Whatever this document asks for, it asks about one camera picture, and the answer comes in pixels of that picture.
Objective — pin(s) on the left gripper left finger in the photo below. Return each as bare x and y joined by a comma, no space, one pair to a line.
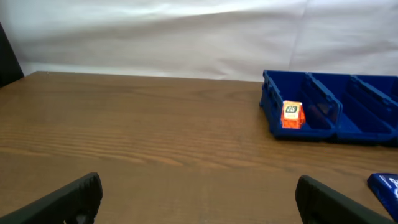
68,202

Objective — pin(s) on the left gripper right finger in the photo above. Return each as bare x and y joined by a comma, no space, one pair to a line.
326,205

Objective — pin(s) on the orange candy box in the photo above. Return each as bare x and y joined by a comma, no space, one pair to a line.
292,119

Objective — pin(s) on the blue candy pack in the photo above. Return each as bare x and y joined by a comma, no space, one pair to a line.
387,191

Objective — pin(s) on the blue tray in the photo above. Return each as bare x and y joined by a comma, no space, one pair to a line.
357,124

